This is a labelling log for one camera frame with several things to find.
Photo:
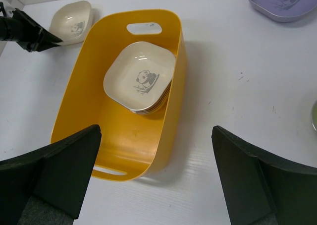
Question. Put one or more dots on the purple plate far right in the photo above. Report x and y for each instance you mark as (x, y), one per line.
(284, 11)

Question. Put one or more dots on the cream panda plate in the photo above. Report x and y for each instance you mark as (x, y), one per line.
(72, 22)
(139, 75)

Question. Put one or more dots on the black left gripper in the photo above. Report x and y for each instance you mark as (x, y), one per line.
(27, 33)

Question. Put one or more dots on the yellow plastic bin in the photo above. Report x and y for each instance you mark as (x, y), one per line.
(132, 145)

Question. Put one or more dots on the green panda plate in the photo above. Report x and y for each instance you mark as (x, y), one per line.
(314, 116)

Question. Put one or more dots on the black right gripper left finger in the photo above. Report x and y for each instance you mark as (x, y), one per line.
(47, 186)

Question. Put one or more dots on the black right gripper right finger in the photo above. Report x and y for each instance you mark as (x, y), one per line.
(261, 188)

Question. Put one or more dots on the cream panda plate back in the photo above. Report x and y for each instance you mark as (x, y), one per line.
(72, 22)

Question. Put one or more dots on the brown panda plate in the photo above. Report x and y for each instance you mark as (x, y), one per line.
(156, 106)

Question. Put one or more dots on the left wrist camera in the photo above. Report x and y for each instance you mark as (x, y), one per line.
(6, 9)

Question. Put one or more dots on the cream panda plate front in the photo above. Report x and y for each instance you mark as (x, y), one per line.
(139, 75)

